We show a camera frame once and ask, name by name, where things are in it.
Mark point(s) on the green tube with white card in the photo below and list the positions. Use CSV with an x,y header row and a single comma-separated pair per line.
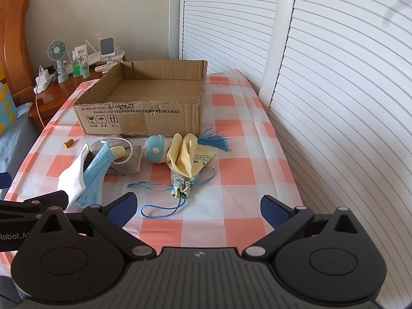
x,y
82,57

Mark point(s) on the blue embroidered sachet pouch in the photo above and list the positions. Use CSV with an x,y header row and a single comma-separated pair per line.
x,y
180,187

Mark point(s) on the white cloth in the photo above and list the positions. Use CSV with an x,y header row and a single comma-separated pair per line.
x,y
71,180

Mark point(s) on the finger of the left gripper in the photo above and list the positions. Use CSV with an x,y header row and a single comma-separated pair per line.
x,y
36,205

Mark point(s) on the green spray bottle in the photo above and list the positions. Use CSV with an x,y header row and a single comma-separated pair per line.
x,y
76,67

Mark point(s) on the white remote control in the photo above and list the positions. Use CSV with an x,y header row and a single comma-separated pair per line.
x,y
105,67

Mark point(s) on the small tan cork piece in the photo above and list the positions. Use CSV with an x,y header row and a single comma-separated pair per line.
x,y
68,143

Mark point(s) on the wooden bed headboard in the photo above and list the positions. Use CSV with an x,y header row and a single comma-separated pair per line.
x,y
15,59

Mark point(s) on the green desk fan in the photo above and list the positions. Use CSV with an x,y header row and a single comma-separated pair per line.
x,y
56,52

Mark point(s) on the white louvered closet doors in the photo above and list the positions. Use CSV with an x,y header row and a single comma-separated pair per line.
x,y
334,77

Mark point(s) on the blue surgical face mask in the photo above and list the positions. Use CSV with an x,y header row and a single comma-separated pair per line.
x,y
93,178

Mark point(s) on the yellow cloth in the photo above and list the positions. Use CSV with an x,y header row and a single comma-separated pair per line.
x,y
186,156

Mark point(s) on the grey mesh sachet bag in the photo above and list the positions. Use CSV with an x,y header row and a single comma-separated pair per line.
x,y
111,141
130,167

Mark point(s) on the white wifi router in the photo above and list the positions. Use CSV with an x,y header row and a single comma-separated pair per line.
x,y
94,55

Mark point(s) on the blue bed sheet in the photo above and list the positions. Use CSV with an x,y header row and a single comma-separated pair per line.
x,y
17,141

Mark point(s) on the white power strip with charger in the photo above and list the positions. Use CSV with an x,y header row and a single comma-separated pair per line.
x,y
43,80

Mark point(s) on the blue round plush toy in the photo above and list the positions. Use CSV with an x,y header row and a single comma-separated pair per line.
x,y
156,148

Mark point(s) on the open cardboard box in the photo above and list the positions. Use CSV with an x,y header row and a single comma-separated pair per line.
x,y
144,98

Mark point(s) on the wooden nightstand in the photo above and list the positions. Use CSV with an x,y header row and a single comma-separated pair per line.
x,y
47,103

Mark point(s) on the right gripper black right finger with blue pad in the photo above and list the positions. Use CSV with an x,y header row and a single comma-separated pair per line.
x,y
288,223

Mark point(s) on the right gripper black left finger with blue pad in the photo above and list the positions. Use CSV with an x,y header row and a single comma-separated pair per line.
x,y
108,223

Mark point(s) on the yellow blue snack bag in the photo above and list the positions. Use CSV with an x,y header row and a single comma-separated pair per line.
x,y
8,111

